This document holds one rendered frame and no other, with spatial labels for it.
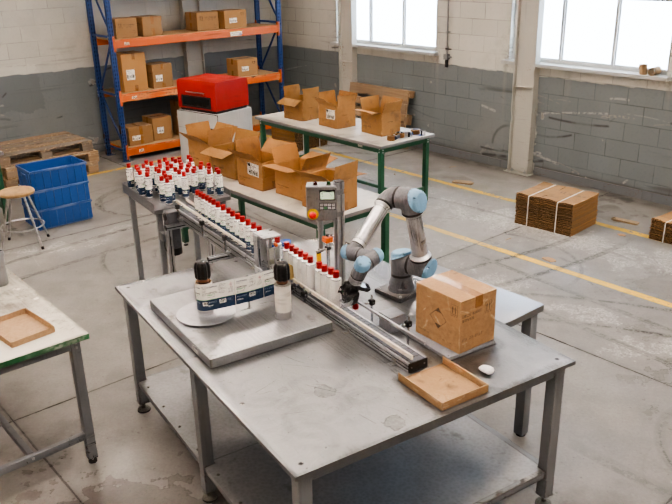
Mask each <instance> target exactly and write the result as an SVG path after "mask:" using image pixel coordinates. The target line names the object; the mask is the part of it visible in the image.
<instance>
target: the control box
mask: <svg viewBox="0 0 672 504"><path fill-rule="evenodd" d="M317 184H318V186H313V182H307V184H306V212H307V221H337V220H338V219H337V217H338V212H337V188H336V186H335V185H333V182H331V186H326V182H317ZM319 190H335V200H320V198H319ZM319 203H336V210H319ZM311 212H315V213H316V218H315V219H311V218H310V217H309V214H310V213H311Z"/></svg>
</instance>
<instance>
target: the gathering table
mask: <svg viewBox="0 0 672 504"><path fill-rule="evenodd" d="M213 182H214V195H213V196H209V197H212V199H216V201H220V205H221V204H225V205H226V201H228V200H231V190H230V189H228V188H227V187H225V186H223V191H224V195H223V196H217V193H215V181H213ZM122 184H123V192H124V193H125V194H127V195H128V197H129V205H130V213H131V221H132V229H133V237H134V245H135V253H136V261H137V269H138V277H139V281H140V280H144V279H145V278H144V270H143V261H142V253H141V245H140V237H139V229H138V221H137V212H136V204H135V201H136V202H138V203H139V204H140V205H142V206H143V207H144V208H146V209H147V210H149V211H150V212H151V213H153V214H154V215H156V223H157V232H158V241H159V250H160V259H161V268H162V275H165V274H169V272H168V263H167V253H166V250H165V247H166V244H165V247H164V242H163V241H162V240H160V231H164V226H163V217H162V213H163V210H166V209H172V208H174V207H175V205H176V204H178V203H176V201H175V202H173V204H172V205H166V203H161V202H160V195H158V193H156V192H155V187H153V192H154V193H153V198H150V199H148V198H146V196H141V195H139V193H137V190H136V185H135V180H134V186H135V188H133V189H131V188H129V187H128V183H127V182H122ZM175 197H176V200H178V201H180V202H181V203H183V204H184V205H190V206H191V207H193V208H194V209H195V206H193V205H192V204H190V203H188V202H187V201H186V198H183V196H178V193H175ZM193 236H194V246H195V257H196V261H197V260H201V249H200V238H199V234H197V233H196V232H194V231H193Z"/></svg>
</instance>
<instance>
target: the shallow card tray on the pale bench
mask: <svg viewBox="0 0 672 504"><path fill-rule="evenodd" d="M54 332H55V327H54V326H53V325H52V324H51V323H49V322H48V321H46V320H45V319H43V318H41V317H40V316H38V315H36V314H35V313H33V312H32V311H30V310H28V309H27V308H23V309H20V310H17V311H14V312H12V313H9V314H6V315H3V316H0V340H1V341H2V342H4V343H5V344H7V345H8V346H10V347H11V348H14V347H17V346H20V345H22V344H25V343H28V342H31V341H33V340H36V339H39V338H41V337H44V336H46V335H49V334H51V333H54Z"/></svg>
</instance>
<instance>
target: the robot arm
mask: <svg viewBox="0 0 672 504"><path fill-rule="evenodd" d="M426 204H427V197H426V194H425V193H424V192H423V191H422V190H418V189H416V188H408V187H402V186H392V187H389V188H388V189H386V190H385V191H383V192H382V193H381V194H380V195H379V196H378V197H377V199H376V200H375V202H374V205H375V206H374V207H373V209H372V210H371V212H370V213H369V215H368V216H367V218H366V219H365V221H364V223H363V224H362V226H361V227H360V229H359V230H358V232H357V233H356V235H355V237H354V238H353V240H352V241H351V243H350V244H345V245H343V246H342V248H341V251H340V255H341V257H342V258H343V259H346V260H348V261H353V262H354V266H353V268H352V271H351V273H350V275H349V278H348V280H347V281H345V282H344V285H343V286H340V288H341V289H342V290H341V291H339V290H340V288H339V290H338V293H341V296H342V298H341V299H340V300H339V301H340V302H344V303H345V304H344V305H343V307H347V308H348V307H351V306H353V305H355V304H356V303H357V302H358V299H359V295H360V293H359V290H360V291H364V292H369V291H370V290H371V288H370V286H369V284H367V283H365V282H363V281H364V279H365V277H366V275H367V273H368V272H369V271H370V270H372V269H373V268H374V267H375V266H376V265H378V264H380V262H381V261H382V260H383V259H384V253H383V251H382V250H381V249H380V248H373V249H371V250H367V249H365V247H366V245H367V244H368V242H369V241H370V239H371V238H372V236H373V234H374V233H375V231H376V230H377V228H378V226H379V225H380V223H381V222H382V220H383V219H384V217H385V215H386V214H387V213H389V212H390V211H391V210H392V209H393V208H397V209H401V213H402V216H403V217H405V218H406V224H407V229H408V235H409V240H410V246H411V249H409V248H400V249H396V250H394V251H392V253H391V258H390V260H391V277H390V280H389V284H388V290H389V291H390V292H392V293H395V294H408V293H411V292H413V291H414V290H415V283H414V281H413V278H412V275H413V276H416V277H420V278H422V279H423V278H424V279H427V278H429V277H431V276H433V275H434V274H435V272H436V269H437V260H436V259H434V258H432V256H431V252H430V251H428V249H427V243H426V237H425V231H424V225H423V219H422V214H423V213H424V211H425V209H426V207H427V205H426Z"/></svg>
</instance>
